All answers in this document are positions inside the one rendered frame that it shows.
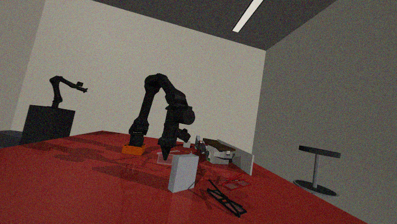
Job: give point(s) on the long white flat panel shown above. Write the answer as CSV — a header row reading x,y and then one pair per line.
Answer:
x,y
241,158

